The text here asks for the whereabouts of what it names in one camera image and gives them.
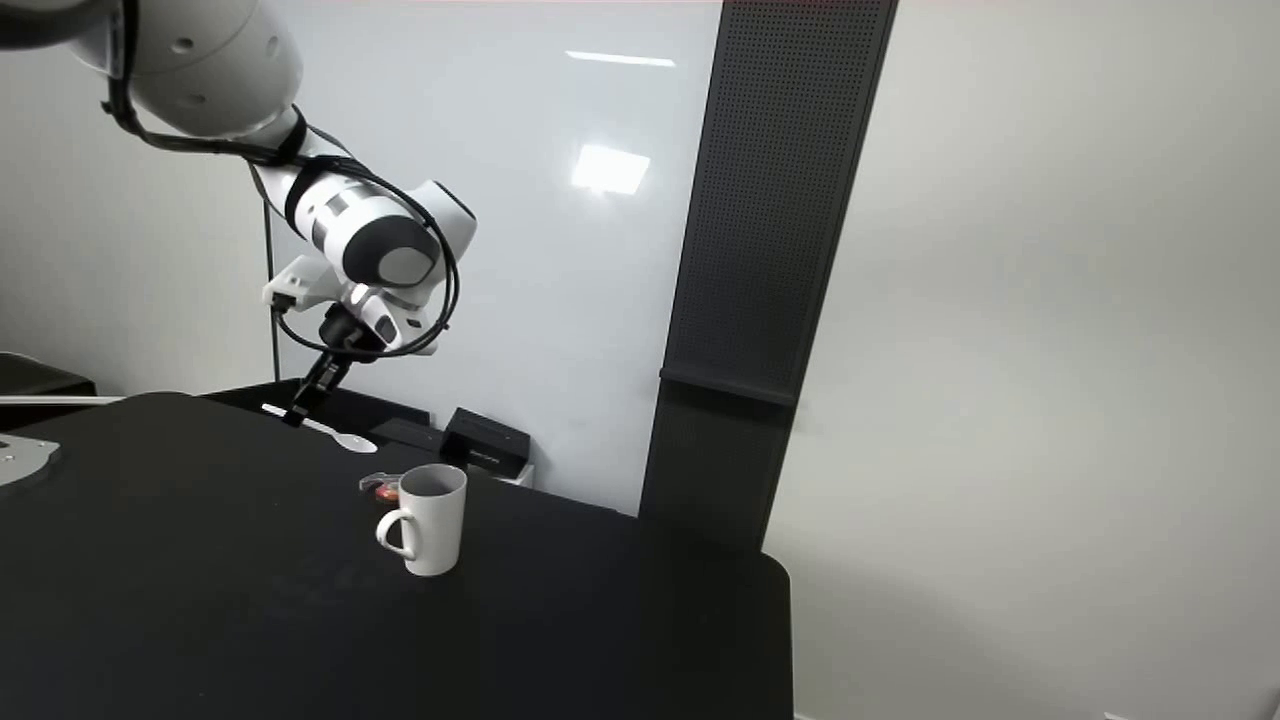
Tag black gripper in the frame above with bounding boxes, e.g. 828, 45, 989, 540
283, 300, 391, 420

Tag black vertical pillar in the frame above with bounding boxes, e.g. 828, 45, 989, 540
634, 0, 900, 556

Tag large whiteboard panel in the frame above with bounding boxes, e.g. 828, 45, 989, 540
253, 0, 726, 521

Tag small clear red object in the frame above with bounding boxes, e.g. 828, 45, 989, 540
356, 470, 405, 512

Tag white ceramic mug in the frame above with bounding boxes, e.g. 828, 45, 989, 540
373, 461, 472, 582

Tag small black box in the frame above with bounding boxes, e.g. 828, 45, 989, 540
436, 406, 534, 488

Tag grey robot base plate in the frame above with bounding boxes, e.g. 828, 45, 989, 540
0, 431, 63, 491

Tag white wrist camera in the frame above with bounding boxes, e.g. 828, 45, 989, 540
259, 253, 340, 321

